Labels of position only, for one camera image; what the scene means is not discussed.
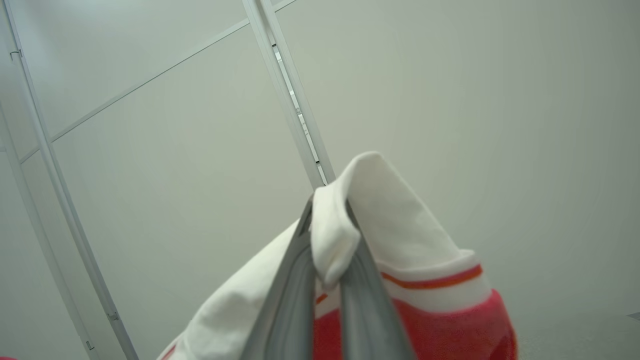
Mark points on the red white sleeved jersey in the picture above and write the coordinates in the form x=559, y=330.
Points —
x=410, y=260

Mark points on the pale partition cross rail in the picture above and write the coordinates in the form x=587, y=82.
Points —
x=150, y=77

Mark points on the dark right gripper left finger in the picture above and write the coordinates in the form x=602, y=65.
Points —
x=287, y=310

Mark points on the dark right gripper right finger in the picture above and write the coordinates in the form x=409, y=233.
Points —
x=370, y=320

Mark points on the pale partition frame post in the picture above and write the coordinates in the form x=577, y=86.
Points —
x=55, y=175

